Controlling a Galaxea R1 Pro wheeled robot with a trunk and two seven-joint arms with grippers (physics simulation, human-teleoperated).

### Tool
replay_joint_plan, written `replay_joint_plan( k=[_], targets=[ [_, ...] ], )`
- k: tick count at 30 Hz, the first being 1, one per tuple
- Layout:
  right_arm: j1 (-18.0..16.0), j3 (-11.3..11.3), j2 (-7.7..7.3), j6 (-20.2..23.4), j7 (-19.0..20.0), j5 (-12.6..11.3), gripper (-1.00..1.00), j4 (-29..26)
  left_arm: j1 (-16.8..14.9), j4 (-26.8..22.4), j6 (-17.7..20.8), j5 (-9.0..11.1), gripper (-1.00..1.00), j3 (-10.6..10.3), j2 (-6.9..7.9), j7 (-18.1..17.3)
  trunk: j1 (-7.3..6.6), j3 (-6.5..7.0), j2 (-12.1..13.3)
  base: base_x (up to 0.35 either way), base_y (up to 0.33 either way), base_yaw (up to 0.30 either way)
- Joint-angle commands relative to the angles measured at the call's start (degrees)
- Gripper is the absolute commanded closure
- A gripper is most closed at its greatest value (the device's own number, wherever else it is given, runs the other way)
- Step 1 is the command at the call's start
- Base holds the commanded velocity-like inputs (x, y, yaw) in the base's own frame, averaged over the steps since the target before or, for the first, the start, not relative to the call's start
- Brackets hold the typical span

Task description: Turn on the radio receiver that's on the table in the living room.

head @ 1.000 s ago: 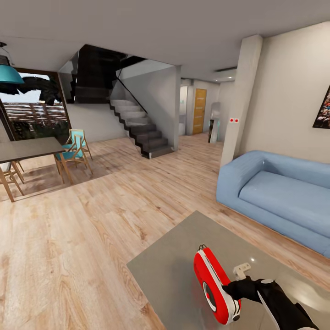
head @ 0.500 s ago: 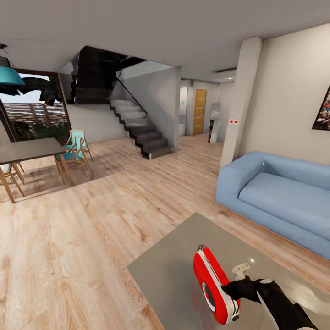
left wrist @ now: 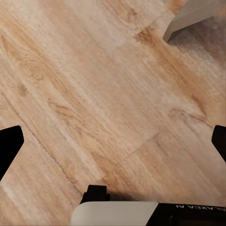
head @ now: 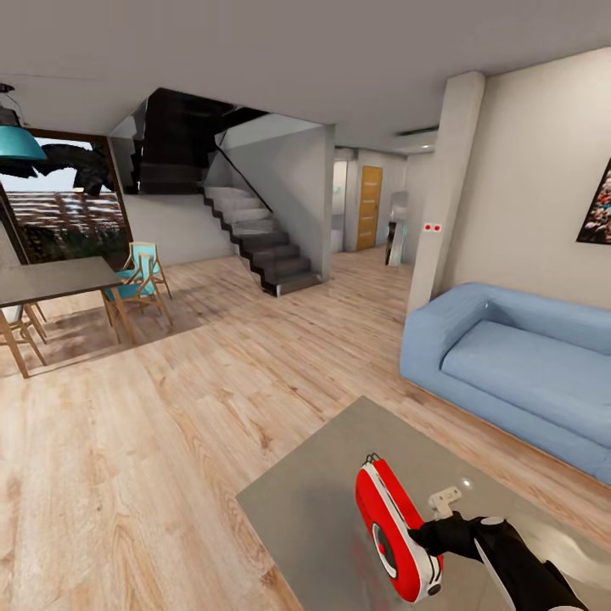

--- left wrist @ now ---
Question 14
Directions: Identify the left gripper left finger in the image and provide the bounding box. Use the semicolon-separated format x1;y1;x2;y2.
0;125;24;181

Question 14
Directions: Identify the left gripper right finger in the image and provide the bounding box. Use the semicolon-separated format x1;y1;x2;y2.
211;125;226;162

